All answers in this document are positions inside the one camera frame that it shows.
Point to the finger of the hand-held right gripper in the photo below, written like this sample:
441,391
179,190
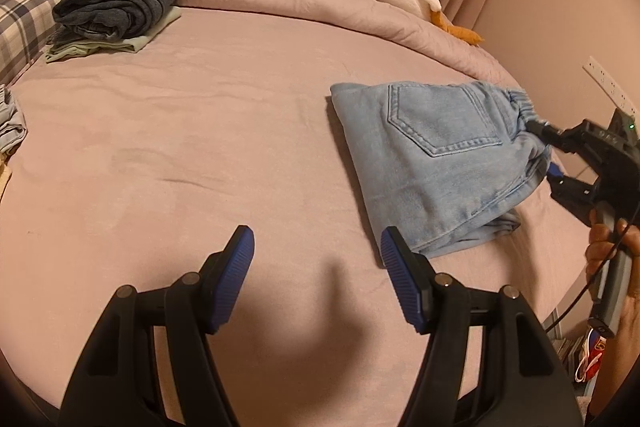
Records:
570,194
550,134

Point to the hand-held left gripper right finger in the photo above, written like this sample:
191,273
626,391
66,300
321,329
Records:
402,282

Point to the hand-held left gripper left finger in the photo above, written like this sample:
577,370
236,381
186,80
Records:
232,282

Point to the light blue denim pants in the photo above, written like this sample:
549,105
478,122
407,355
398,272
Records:
440,157

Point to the person's right forearm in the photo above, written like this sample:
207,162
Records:
617,367

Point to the person's right hand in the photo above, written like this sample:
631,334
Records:
600,252

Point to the white power strip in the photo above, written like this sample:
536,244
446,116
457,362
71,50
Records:
602,77

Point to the pink bed sheet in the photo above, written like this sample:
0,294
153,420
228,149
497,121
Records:
200,132

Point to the colourful sneaker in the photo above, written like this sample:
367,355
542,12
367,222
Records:
590,352

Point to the folded light green cloth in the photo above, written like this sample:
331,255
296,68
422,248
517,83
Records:
135,44

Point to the pile of pale clothes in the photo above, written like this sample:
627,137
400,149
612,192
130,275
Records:
10,122

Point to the pink duvet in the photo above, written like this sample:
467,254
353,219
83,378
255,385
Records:
300,2

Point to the plaid pillow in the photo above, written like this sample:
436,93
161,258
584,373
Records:
25,22

